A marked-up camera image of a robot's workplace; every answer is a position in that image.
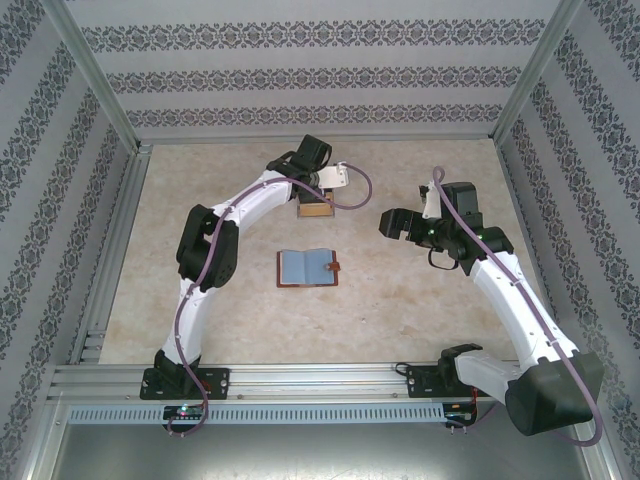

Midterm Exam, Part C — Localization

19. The brown leather card holder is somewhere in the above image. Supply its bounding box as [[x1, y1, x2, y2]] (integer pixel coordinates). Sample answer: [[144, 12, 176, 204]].
[[276, 248, 341, 289]]

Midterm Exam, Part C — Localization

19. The wooden card box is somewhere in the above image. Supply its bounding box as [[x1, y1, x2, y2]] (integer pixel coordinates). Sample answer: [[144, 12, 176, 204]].
[[296, 187, 336, 220]]

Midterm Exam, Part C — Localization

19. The small controller circuit board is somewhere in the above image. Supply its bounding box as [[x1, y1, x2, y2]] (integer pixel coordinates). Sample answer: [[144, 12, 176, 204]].
[[163, 404, 206, 422], [446, 402, 480, 425]]

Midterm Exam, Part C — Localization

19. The grey metal shelf panel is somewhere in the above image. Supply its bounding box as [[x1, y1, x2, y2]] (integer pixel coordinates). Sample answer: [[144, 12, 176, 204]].
[[29, 422, 616, 480]]

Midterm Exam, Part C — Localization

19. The aluminium frame cross beam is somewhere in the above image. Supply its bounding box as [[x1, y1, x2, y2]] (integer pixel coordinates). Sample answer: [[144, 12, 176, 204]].
[[134, 135, 499, 147]]

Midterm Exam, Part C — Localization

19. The aluminium side rail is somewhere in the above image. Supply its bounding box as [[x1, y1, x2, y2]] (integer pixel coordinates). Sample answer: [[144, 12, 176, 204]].
[[69, 144, 154, 366], [497, 142, 587, 362]]

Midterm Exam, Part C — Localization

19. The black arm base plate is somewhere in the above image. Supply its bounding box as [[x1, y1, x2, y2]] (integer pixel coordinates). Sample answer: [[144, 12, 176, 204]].
[[139, 367, 231, 401], [405, 364, 501, 400]]

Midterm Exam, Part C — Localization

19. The aluminium mounting rail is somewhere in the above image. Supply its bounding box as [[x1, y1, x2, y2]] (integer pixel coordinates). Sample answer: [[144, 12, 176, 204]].
[[49, 363, 591, 401]]

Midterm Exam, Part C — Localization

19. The aluminium frame post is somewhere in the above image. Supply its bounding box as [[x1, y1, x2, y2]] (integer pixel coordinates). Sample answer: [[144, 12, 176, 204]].
[[491, 0, 587, 146], [47, 0, 144, 151]]

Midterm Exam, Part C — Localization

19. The slotted grey cable duct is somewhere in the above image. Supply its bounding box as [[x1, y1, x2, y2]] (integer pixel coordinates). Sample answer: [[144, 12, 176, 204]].
[[67, 403, 446, 425]]

